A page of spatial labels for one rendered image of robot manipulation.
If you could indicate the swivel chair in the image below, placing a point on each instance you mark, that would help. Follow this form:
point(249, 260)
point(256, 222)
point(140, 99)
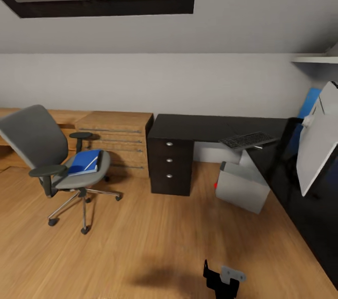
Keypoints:
point(38, 140)

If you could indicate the keyboard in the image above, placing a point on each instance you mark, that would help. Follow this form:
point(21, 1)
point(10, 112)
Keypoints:
point(239, 143)

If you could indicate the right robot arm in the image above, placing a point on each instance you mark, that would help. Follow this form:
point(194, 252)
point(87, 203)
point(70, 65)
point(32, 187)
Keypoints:
point(225, 284)

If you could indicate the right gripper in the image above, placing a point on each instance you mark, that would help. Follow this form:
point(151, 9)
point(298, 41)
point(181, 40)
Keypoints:
point(214, 282)

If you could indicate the desktop computer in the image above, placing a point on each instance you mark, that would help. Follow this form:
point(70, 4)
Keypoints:
point(242, 186)

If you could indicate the monitor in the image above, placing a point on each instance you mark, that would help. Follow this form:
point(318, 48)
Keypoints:
point(318, 144)

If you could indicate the folder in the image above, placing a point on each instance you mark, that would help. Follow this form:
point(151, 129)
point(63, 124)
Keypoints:
point(85, 162)

